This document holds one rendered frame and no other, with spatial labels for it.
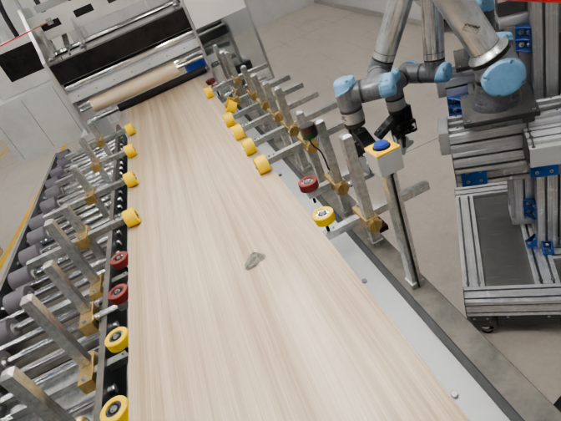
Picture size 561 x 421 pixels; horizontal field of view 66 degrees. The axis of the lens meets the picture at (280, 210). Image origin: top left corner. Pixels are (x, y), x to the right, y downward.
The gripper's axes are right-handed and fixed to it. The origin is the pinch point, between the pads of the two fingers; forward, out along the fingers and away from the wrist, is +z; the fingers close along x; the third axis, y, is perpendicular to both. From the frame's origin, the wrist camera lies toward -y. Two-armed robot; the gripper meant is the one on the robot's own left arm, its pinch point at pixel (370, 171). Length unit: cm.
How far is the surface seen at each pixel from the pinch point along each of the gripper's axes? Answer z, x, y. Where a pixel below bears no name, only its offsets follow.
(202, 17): -38, 6, 269
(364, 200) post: 3.6, 8.4, -9.4
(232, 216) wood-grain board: 5, 52, 23
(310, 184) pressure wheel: 4.2, 18.8, 18.0
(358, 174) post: -7.0, 7.8, -9.4
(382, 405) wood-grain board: 5, 40, -76
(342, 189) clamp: 9.9, 8.2, 12.9
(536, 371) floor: 95, -30, -41
